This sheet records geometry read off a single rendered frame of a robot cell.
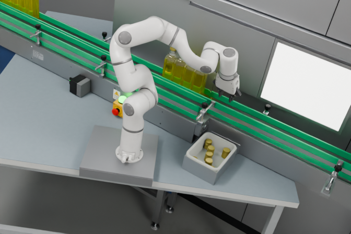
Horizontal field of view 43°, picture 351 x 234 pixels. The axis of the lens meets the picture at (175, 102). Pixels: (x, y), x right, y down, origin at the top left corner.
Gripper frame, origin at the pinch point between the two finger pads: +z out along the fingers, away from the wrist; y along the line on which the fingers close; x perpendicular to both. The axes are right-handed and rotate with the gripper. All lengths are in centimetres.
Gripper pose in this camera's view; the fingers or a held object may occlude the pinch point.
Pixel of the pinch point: (226, 95)
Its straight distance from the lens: 202.7
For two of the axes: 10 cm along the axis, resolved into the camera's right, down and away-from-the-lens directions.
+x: -5.9, 6.7, -4.6
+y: -8.1, -4.5, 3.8
